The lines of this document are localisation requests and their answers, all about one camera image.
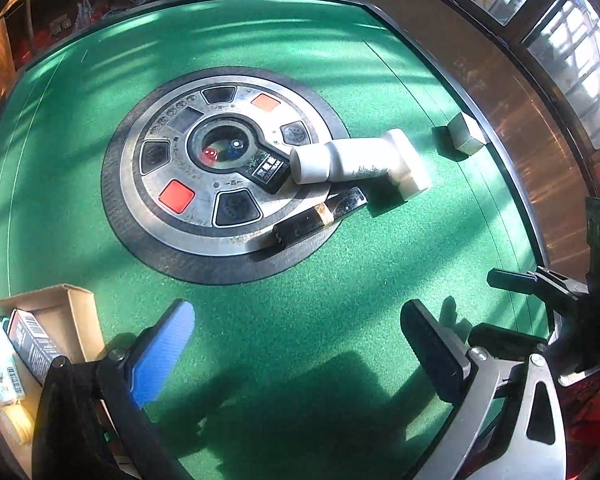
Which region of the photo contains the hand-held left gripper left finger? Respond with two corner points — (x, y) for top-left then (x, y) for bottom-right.
(31, 299), (196, 480)

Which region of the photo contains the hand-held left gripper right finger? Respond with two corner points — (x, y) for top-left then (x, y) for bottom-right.
(400, 299), (568, 480)

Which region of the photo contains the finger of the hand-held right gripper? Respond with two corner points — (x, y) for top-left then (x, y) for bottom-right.
(467, 324), (551, 362)
(486, 266), (588, 306)

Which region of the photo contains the cardboard box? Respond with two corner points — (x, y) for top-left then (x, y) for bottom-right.
(0, 284), (106, 461)

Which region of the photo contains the round yellow tin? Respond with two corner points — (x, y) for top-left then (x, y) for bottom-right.
(0, 402), (36, 447)

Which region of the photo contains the red white carton box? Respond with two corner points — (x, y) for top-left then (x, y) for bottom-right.
(7, 308), (72, 387)

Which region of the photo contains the round metal control panel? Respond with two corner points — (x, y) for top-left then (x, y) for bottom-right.
(101, 71), (353, 286)

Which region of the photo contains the tall white box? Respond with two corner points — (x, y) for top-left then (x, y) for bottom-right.
(384, 129), (432, 202)

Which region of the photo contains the small white green box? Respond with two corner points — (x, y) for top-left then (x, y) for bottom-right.
(447, 112), (487, 157)

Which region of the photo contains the black glossy rectangular case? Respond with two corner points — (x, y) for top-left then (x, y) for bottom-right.
(272, 187), (368, 250)

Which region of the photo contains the white plastic bottle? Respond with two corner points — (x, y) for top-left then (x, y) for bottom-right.
(290, 137), (406, 184)

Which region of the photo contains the lattice window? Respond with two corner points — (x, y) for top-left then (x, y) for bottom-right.
(380, 0), (600, 161)

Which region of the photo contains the green mahjong table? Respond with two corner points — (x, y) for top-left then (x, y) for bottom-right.
(0, 0), (556, 480)

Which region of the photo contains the plain wooden chair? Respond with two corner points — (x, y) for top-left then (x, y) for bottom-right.
(0, 0), (46, 108)

